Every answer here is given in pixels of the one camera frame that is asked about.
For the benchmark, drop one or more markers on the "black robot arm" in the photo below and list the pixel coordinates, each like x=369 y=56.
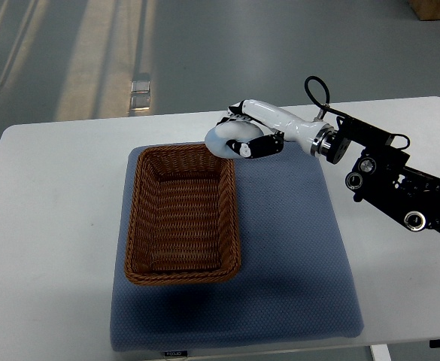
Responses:
x=380 y=175

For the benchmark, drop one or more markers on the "metal floor socket boxes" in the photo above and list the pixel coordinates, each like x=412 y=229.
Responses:
x=140 y=93

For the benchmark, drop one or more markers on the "brown wicker basket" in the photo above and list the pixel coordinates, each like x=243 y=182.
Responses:
x=183 y=222

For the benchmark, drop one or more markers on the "brown wooden box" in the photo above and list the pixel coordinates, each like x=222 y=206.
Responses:
x=426 y=10

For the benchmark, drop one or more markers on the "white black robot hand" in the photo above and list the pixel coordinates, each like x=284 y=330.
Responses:
x=278 y=126

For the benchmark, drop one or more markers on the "white table leg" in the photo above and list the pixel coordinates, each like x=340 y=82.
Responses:
x=380 y=352

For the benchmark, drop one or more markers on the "light blue plush toy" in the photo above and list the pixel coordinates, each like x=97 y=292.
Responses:
x=229 y=139

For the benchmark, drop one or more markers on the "blue quilted cushion mat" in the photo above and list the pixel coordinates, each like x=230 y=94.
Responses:
x=294 y=284

